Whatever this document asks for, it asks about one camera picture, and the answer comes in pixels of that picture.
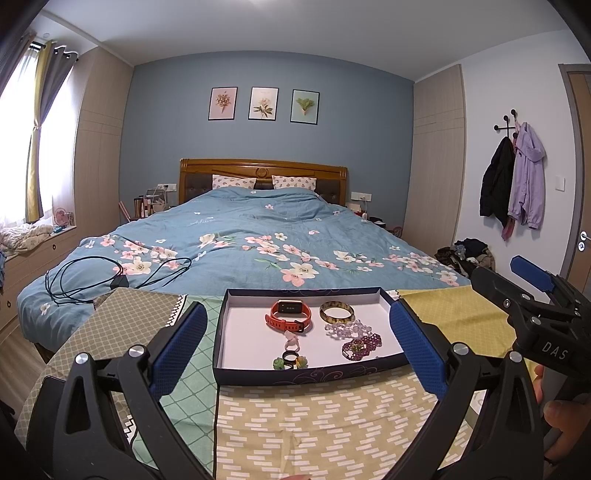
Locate cream framed flower picture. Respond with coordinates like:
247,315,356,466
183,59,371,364
249,86,279,121

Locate black jacket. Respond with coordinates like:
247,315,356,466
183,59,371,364
479,136,515,229

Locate clear bead bracelet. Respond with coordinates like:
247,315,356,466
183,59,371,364
325,320,375,342

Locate patchwork cloth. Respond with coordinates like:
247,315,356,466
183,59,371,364
14,287,541,480

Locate amber bangle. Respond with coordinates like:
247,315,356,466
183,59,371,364
320,300,355,325

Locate yellow and grey curtain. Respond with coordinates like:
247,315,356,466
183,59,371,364
25,41,79,222

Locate black wall coat hook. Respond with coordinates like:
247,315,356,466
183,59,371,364
492,109,520,137

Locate bed with floral duvet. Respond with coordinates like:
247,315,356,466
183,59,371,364
17,188,472,342

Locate green framed flower picture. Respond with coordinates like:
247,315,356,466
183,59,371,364
291,89,320,124

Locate cosmetics on nightstand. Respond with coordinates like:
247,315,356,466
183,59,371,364
134,187,169,220

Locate wooden bed headboard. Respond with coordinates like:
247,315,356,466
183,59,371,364
179,158,349,206

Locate window bench cabinet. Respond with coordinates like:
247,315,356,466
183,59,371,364
0,224,81,333

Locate clothes pile on floor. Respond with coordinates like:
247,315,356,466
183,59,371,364
436,237,496,278

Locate orange smartwatch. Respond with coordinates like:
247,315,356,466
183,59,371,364
264,299,314,333

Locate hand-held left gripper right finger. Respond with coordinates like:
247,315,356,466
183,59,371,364
385,298,552,480

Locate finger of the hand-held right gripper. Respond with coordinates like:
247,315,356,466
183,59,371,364
470,267,573,324
510,256,591,303

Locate dotted white pillow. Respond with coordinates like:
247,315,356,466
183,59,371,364
212,174,256,190
272,175,317,191

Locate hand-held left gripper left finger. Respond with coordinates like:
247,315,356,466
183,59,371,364
52,302,215,480

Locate person's right hand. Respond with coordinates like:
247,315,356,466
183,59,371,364
533,364,591,432

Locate purple jacket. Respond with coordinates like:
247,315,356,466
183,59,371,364
508,122,546,230

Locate black curtain rod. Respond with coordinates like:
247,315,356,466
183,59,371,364
30,41,79,59

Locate dark blue box tray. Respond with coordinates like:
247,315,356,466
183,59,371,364
213,287,413,387

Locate black charging cable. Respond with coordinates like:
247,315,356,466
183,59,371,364
45,256,192,305

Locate purple bead bracelet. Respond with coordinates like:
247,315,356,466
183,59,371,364
342,333,384,361

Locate light clothes pile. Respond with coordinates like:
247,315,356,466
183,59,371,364
0,224,54,252

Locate beige wardrobe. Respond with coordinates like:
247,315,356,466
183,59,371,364
74,46,134,241
404,64,465,254

